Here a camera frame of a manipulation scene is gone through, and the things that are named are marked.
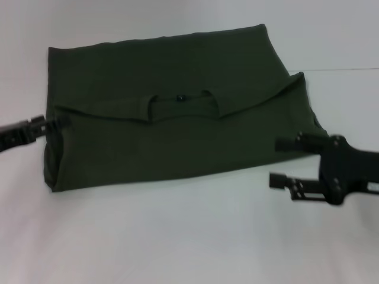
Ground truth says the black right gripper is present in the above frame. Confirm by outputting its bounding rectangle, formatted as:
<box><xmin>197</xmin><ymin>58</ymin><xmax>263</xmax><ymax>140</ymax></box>
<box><xmin>268</xmin><ymin>131</ymin><xmax>379</xmax><ymax>205</ymax></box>

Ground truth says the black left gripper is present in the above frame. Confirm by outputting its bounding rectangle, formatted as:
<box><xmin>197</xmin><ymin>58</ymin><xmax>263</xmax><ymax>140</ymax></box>
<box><xmin>0</xmin><ymin>115</ymin><xmax>71</xmax><ymax>153</ymax></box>

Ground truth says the dark green FREE T-shirt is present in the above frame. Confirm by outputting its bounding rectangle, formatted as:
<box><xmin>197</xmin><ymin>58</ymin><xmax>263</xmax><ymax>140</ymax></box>
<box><xmin>43</xmin><ymin>23</ymin><xmax>329</xmax><ymax>193</ymax></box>

